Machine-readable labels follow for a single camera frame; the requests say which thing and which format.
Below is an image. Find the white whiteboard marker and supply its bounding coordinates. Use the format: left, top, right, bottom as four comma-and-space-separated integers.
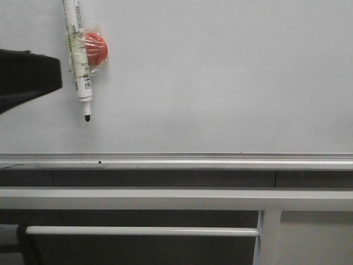
62, 0, 93, 122

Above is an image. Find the red round magnet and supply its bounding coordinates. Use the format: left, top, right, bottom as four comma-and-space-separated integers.
84, 33, 108, 67

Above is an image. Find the whiteboard with aluminium tray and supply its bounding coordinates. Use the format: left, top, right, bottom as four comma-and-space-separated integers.
1, 1, 352, 170

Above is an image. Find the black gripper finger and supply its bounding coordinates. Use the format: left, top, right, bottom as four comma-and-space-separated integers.
1, 49, 62, 114

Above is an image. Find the white metal stand frame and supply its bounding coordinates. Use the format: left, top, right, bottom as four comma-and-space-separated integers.
1, 187, 352, 264

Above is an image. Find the white horizontal rod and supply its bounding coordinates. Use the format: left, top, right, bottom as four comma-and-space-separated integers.
25, 226, 260, 237

